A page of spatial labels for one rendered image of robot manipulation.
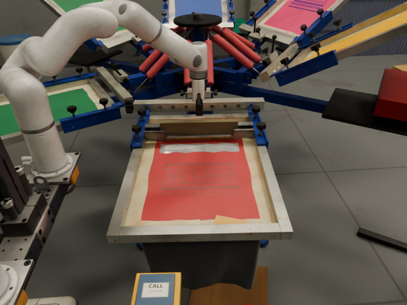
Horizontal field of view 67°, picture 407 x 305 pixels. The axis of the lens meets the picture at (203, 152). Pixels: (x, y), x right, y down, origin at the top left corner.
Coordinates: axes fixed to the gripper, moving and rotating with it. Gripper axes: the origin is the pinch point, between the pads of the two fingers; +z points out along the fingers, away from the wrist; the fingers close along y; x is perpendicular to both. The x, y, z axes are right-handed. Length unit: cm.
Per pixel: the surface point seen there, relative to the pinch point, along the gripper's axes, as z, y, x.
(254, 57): 0, -70, 34
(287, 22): -8, -126, 67
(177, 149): 16.2, 7.6, -10.1
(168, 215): 17, 48, -11
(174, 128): 9.2, 1.1, -11.8
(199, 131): 10.8, 1.0, -0.2
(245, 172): 16.6, 24.8, 18.6
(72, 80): 12, -67, -83
